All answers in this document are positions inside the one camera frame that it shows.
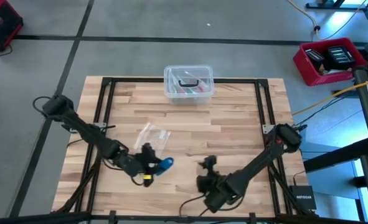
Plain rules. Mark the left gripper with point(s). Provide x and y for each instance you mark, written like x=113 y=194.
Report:
x=137 y=165

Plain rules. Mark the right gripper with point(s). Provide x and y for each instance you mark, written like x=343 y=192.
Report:
x=210 y=180

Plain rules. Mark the blue elastic bandage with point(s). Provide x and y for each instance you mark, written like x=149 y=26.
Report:
x=166 y=165

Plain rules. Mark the clear zip plastic bag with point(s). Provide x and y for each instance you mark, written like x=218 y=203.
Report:
x=188 y=76

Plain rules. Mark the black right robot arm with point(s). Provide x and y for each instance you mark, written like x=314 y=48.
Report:
x=258 y=161

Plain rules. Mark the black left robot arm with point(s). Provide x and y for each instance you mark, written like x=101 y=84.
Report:
x=84 y=127

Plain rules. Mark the clear plastic storage bin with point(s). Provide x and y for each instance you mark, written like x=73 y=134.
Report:
x=188 y=98

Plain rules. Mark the red plastic crate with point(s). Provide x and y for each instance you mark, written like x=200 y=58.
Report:
x=308 y=74

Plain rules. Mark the black battery charger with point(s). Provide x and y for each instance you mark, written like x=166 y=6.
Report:
x=314 y=59
x=339 y=57

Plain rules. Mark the black floor stand base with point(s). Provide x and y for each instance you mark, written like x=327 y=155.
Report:
x=339 y=5

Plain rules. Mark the black aluminium rig frame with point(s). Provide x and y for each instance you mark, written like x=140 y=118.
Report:
x=134 y=80

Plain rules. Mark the black Netgear network switch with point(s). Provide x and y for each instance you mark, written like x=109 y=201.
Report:
x=302 y=197

